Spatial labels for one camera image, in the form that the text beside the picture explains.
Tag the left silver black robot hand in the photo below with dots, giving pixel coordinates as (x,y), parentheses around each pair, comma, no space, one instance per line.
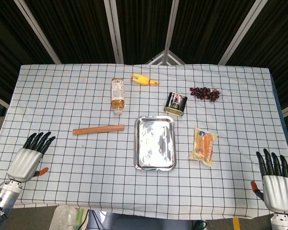
(25,163)

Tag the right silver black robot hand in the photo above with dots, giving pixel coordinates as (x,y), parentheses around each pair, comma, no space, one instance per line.
(277,189)

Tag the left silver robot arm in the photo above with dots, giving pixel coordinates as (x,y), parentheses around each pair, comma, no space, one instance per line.
(3,198)

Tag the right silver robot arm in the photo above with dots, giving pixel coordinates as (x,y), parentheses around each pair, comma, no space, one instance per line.
(282,221)

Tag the packaged orange snack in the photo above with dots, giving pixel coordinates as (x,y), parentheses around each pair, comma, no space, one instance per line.
(203,146)

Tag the shiny metal tray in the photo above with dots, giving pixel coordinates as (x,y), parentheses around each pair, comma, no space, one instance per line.
(155,143)

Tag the white checkered tablecloth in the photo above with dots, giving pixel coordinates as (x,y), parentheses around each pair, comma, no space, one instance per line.
(86,155)

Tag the clear plastic container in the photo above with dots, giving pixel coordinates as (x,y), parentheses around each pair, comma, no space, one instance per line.
(63,216)

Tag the brown wooden stick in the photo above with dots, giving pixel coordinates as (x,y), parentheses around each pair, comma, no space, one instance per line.
(98,129)

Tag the plastic bottle of amber drink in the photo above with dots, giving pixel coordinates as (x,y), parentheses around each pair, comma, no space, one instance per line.
(117,94)

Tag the bunch of dark red grapes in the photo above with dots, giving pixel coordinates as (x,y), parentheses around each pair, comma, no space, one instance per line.
(205,93)

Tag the black and gold tin can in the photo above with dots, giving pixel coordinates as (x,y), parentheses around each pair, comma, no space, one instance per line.
(175,104)

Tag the yellow rubber chicken toy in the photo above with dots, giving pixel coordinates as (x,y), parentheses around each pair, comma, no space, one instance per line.
(144,79)

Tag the white metal frame structure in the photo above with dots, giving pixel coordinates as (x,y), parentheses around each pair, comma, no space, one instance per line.
(166,58)

